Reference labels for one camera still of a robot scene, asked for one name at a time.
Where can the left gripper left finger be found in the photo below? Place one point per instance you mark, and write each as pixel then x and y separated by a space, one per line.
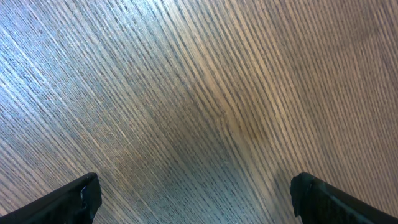
pixel 75 203

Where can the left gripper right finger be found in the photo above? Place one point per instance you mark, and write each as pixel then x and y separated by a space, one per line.
pixel 317 202

